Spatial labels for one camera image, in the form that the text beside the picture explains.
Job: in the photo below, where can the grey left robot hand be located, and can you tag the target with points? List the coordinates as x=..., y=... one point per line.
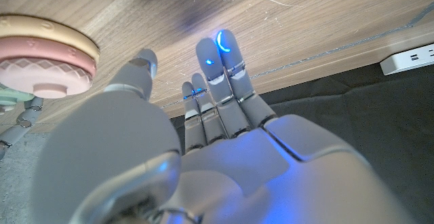
x=237, y=169

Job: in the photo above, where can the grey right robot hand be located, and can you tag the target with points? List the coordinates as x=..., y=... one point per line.
x=27, y=117

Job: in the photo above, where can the white power strip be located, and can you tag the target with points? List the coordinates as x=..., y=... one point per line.
x=407, y=59

